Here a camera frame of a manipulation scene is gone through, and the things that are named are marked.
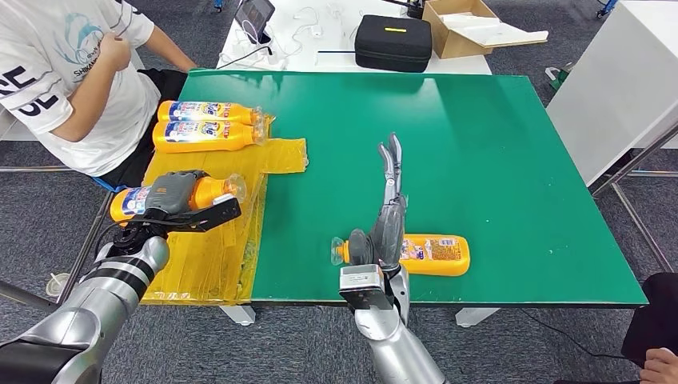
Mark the person's hand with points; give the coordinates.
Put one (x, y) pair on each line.
(661, 367)

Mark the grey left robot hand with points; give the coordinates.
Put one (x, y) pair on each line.
(172, 193)

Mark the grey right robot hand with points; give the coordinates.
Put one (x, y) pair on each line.
(389, 228)

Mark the person's right hand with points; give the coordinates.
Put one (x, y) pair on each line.
(114, 50)

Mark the orange detergent bottle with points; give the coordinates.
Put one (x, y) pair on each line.
(212, 111)
(209, 191)
(439, 257)
(206, 135)

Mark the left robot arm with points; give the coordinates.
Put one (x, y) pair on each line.
(90, 307)

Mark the person's left forearm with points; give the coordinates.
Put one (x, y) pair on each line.
(167, 48)

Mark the person's right forearm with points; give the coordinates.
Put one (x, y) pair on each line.
(87, 103)

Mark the person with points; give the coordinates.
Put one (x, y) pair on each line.
(53, 48)

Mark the yellow plastic wrapped board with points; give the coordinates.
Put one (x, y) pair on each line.
(222, 254)

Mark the white table foot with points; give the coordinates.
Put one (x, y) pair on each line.
(476, 317)
(238, 316)

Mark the white side table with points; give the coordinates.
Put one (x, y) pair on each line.
(620, 90)
(13, 130)

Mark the black tablet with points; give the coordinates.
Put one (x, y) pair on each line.
(254, 16)

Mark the clear plastic lid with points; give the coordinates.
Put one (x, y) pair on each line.
(55, 283)

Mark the white power strip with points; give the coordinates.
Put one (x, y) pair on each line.
(275, 61)

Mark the black carrying case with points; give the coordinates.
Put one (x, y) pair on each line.
(393, 49)

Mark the thin black rod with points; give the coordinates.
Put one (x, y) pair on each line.
(336, 52)

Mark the cardboard box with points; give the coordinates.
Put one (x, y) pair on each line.
(455, 46)

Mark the white charger block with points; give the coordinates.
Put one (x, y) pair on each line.
(317, 32)

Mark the black device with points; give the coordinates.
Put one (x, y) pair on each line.
(417, 9)

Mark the white foam sheet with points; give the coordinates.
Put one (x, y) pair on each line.
(503, 35)

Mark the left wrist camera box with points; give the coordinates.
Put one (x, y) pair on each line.
(212, 214)

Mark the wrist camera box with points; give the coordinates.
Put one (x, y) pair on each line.
(212, 214)
(363, 286)

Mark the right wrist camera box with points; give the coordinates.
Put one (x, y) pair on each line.
(363, 286)

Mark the grey metal table frame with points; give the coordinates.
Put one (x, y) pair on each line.
(635, 160)
(87, 244)

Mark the green white floor bracket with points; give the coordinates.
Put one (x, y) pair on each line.
(559, 78)

